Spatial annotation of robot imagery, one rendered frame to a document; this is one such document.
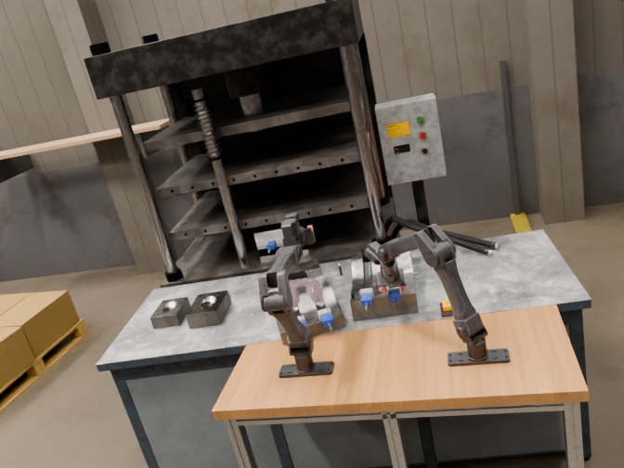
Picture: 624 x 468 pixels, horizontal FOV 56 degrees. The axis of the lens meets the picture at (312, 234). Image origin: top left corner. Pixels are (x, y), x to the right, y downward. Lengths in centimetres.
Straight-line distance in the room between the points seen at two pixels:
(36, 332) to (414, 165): 298
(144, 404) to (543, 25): 367
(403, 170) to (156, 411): 166
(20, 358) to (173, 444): 194
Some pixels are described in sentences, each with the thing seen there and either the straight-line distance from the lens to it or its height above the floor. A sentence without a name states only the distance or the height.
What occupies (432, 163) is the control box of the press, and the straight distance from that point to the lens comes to 307.
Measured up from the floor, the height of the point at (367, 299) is 90.
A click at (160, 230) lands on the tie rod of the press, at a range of 325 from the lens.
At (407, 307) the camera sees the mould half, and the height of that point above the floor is 83.
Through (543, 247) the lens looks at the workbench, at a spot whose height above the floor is 80.
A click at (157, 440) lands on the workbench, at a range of 295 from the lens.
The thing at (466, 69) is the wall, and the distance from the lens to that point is 505.
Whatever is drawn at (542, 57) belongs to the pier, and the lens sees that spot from 481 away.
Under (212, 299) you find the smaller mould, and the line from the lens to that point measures 280.
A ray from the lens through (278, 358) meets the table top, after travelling 230.
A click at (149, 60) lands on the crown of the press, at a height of 193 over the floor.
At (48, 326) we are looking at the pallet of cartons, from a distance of 481.
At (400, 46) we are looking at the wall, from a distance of 503.
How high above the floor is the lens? 198
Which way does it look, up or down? 20 degrees down
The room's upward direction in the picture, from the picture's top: 13 degrees counter-clockwise
